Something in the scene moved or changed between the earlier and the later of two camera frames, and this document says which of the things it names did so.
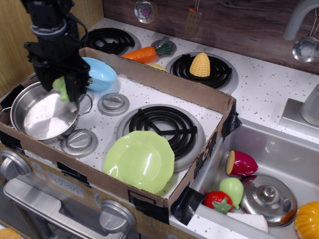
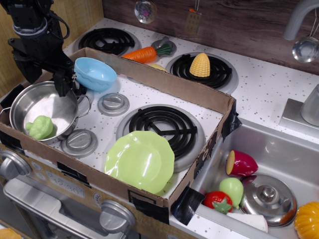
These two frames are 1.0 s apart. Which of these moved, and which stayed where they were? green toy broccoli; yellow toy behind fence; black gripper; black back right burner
Moved: green toy broccoli; black gripper
Stayed: yellow toy behind fence; black back right burner
